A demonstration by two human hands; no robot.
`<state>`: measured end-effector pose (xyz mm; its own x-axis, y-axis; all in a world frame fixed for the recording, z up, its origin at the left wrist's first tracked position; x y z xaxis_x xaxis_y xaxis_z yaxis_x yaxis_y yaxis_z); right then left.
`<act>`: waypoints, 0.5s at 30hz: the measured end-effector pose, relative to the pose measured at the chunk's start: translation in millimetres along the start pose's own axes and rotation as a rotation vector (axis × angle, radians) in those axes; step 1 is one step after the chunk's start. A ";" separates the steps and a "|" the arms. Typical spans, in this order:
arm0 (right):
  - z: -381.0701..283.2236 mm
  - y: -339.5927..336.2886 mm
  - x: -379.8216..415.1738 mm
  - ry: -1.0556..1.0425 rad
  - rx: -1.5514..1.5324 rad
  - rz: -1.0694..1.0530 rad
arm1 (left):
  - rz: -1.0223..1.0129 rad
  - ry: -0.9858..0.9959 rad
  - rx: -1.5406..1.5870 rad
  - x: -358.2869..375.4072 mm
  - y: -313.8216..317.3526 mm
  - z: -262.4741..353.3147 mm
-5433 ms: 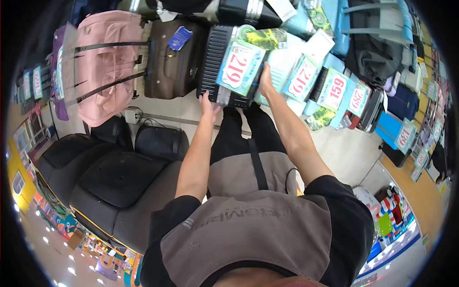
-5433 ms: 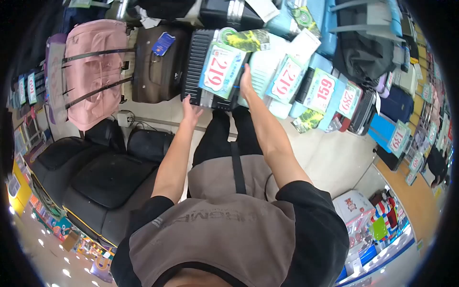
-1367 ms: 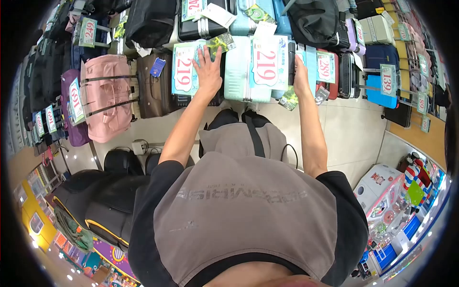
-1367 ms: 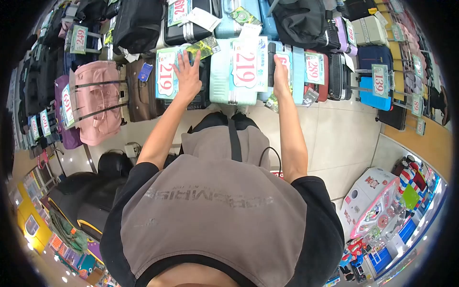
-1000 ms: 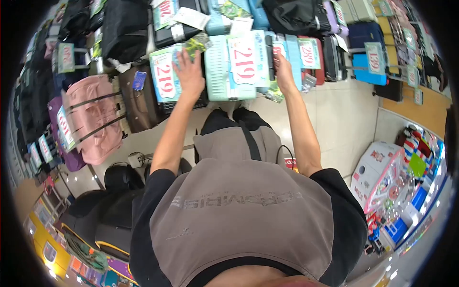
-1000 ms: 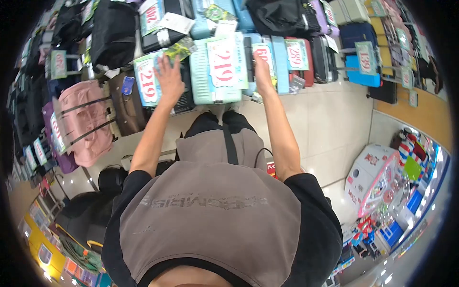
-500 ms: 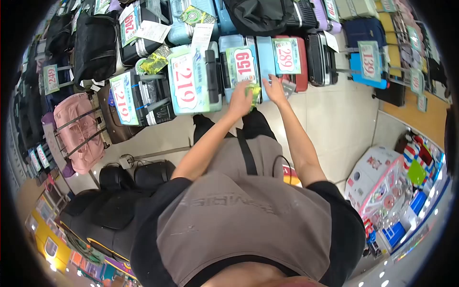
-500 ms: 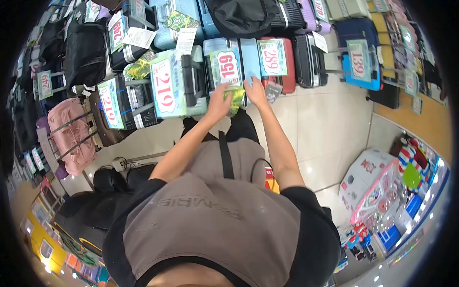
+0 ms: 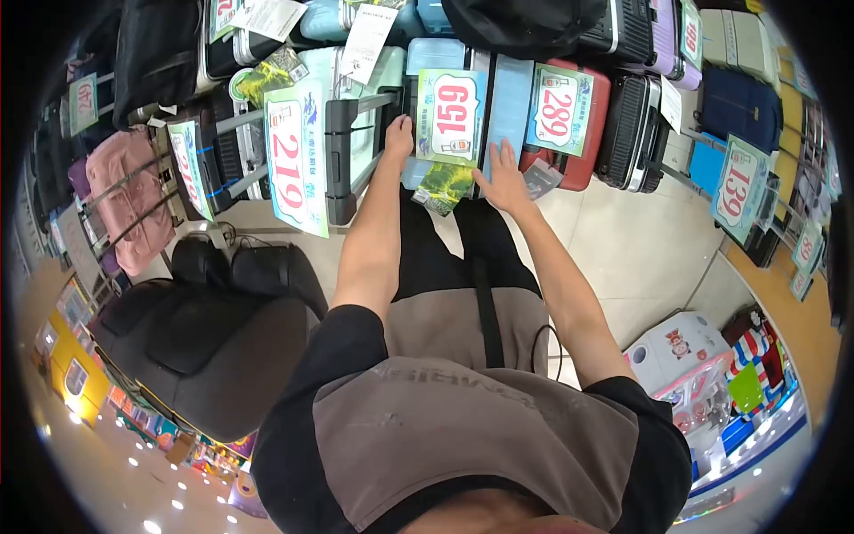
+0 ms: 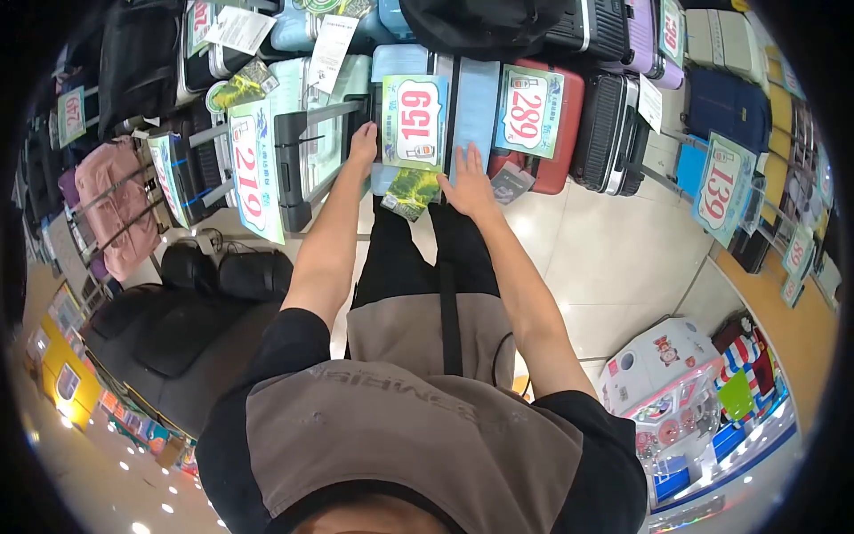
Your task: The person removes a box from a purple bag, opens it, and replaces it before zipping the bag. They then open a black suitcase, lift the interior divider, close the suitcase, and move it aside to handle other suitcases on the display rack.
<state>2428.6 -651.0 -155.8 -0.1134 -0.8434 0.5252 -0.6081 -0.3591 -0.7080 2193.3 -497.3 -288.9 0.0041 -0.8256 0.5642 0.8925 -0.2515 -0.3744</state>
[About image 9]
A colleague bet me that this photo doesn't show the person's right hand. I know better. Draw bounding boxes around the person's right hand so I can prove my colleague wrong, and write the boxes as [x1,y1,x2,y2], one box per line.
[472,138,536,216]

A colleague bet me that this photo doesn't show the person's left hand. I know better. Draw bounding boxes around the person's left hand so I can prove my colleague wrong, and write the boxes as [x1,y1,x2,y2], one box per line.
[385,115,415,162]

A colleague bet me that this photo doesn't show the person's right fingers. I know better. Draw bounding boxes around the person's right fingers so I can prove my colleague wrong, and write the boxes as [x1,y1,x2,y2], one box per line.
[487,138,524,176]

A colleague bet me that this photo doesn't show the light blue hard suitcase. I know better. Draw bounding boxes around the light blue hard suitcase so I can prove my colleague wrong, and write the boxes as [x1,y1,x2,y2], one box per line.
[400,38,536,201]

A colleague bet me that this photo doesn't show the green printed leaflet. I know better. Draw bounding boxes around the green printed leaflet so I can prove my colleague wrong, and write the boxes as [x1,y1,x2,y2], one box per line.
[237,45,310,108]
[411,162,476,218]

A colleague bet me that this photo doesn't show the grey leaflet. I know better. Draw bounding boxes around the grey leaflet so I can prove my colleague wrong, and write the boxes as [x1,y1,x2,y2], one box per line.
[522,158,565,202]

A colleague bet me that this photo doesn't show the white paper tag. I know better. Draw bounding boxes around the white paper tag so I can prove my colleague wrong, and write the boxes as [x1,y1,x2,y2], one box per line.
[339,3,400,86]

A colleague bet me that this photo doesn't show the person's legs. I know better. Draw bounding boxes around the person's legs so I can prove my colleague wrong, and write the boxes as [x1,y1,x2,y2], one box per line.
[394,186,543,301]

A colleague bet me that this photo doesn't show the red hard suitcase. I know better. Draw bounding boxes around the red hard suitcase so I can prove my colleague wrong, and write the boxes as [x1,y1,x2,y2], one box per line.
[519,59,612,193]

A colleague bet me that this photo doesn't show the large green-edged price sign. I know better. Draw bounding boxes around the large green-edged price sign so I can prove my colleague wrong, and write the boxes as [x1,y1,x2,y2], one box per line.
[263,80,332,240]

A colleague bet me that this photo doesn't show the black ribbed suitcase silver trim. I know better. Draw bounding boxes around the black ribbed suitcase silver trim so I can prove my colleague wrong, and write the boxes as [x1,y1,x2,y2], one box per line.
[594,70,672,194]

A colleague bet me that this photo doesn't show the teal hard suitcase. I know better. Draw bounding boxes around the teal hard suitcase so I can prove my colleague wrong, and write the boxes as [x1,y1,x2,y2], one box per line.
[299,0,423,49]

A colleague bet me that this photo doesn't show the black duffel bag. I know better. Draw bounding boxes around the black duffel bag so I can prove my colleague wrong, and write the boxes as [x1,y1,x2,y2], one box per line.
[440,0,608,61]

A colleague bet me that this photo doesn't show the white paper sheet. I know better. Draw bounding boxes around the white paper sheet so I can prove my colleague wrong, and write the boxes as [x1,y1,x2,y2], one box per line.
[230,0,308,43]

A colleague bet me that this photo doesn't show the white hanging tag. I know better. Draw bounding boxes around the white hanging tag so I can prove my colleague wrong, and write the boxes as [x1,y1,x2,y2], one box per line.
[660,75,683,135]

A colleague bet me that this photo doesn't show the purple hard suitcase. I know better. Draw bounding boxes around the purple hard suitcase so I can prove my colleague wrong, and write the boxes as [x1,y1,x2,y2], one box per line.
[642,0,703,92]

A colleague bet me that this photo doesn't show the bright blue suitcase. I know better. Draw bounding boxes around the bright blue suitcase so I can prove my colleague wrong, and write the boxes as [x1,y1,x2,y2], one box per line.
[687,130,729,198]

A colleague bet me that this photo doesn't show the dark blue fabric suitcase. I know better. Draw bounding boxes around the dark blue fabric suitcase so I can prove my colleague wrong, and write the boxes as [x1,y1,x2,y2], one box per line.
[696,63,783,156]

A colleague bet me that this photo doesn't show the person's body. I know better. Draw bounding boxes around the person's body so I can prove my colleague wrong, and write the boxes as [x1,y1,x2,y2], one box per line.
[250,257,695,534]

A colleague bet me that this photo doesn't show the black soft bag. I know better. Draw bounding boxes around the black soft bag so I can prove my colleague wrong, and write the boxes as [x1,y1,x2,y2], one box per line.
[112,0,202,129]

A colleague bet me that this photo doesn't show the beige hard suitcase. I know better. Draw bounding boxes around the beige hard suitcase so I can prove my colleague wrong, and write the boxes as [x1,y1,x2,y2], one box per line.
[699,8,781,89]

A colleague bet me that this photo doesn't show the pink trolley bag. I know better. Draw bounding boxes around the pink trolley bag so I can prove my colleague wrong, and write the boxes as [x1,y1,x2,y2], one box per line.
[81,125,180,279]

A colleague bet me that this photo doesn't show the black massage chair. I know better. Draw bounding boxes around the black massage chair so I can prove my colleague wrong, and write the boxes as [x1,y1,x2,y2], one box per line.
[87,235,330,443]

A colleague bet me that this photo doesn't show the toy display stand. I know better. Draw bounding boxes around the toy display stand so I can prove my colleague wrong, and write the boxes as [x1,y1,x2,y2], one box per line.
[657,303,802,481]

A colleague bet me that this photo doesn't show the yellow shop front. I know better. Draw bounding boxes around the yellow shop front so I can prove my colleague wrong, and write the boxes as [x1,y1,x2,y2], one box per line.
[32,277,114,429]

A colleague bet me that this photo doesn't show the mint suitcase with black handle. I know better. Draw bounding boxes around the mint suitcase with black handle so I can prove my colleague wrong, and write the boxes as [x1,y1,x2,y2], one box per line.
[297,45,409,228]

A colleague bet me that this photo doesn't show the black suitcase with silver handle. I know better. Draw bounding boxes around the black suitcase with silver handle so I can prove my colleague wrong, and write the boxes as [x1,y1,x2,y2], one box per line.
[179,85,276,223]

